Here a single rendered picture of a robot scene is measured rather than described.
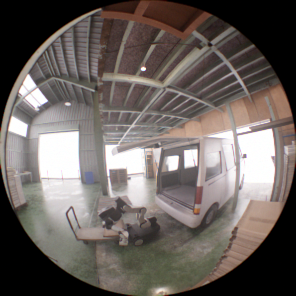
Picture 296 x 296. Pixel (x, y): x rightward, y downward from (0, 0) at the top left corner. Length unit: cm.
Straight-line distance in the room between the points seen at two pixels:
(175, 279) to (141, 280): 42
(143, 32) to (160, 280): 292
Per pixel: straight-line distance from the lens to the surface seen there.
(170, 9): 68
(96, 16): 438
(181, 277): 172
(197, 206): 171
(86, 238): 216
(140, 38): 141
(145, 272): 176
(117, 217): 172
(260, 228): 89
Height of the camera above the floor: 161
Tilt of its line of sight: 5 degrees up
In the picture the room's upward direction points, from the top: 5 degrees counter-clockwise
